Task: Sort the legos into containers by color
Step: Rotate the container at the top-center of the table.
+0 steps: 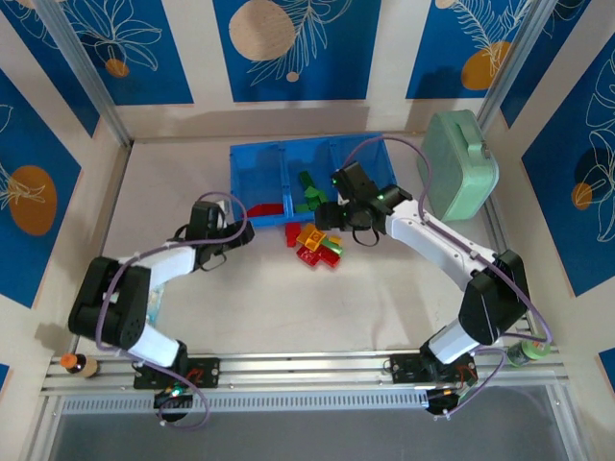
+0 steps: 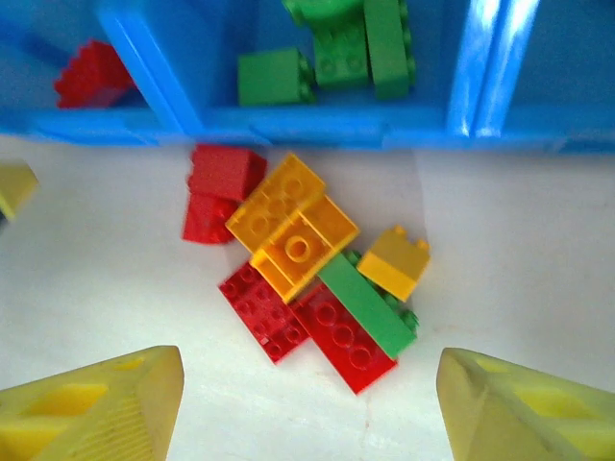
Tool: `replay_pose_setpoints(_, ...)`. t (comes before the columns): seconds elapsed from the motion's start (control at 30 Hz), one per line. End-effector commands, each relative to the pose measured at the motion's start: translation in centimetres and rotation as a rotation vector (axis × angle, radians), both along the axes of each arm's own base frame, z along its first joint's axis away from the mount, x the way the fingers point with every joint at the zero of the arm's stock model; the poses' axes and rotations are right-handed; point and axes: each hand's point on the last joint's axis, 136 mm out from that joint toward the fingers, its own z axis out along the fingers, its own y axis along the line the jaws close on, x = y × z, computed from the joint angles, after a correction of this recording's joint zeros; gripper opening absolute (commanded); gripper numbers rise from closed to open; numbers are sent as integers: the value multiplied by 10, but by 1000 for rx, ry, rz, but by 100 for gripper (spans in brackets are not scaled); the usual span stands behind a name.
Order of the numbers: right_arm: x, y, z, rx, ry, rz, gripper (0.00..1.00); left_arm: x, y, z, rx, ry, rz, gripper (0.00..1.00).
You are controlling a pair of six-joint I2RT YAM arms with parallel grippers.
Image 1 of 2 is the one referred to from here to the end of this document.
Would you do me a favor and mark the blue three-compartment bin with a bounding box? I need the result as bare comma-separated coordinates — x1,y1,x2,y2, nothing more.
228,133,400,230

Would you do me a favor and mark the light blue packet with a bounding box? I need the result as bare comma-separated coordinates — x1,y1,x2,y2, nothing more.
146,282,167,326

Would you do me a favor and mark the aluminium frame post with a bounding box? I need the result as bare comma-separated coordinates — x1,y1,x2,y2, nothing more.
33,0,135,148
478,0,552,138

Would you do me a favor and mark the yellow hollow lego brick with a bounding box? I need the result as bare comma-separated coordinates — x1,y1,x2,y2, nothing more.
296,224,329,252

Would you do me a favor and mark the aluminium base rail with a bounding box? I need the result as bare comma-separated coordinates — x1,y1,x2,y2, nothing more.
40,348,571,398

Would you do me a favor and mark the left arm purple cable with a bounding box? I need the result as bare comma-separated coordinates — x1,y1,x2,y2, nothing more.
94,191,249,428

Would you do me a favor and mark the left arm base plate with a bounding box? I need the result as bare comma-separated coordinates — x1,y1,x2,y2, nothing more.
133,357,222,390

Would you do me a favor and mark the red lego plate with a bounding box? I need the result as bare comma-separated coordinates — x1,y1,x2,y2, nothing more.
239,203,285,217

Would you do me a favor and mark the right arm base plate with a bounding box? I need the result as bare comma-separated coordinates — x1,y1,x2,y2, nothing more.
389,352,478,385

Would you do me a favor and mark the green plastic bottle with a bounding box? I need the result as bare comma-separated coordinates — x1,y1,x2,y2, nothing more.
506,335,552,369

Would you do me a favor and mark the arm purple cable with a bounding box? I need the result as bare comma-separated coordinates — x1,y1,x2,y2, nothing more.
343,135,554,422
94,191,249,428

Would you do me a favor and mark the mint green carry case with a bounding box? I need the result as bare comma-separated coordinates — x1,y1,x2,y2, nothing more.
415,109,501,223

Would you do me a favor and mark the grey slotted cable duct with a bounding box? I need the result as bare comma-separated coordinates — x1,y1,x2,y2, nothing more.
60,389,433,415

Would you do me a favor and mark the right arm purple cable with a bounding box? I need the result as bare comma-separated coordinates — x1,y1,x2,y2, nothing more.
343,135,554,422

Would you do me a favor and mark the brown bottle orange cap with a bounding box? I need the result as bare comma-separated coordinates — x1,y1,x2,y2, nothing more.
61,352,100,379

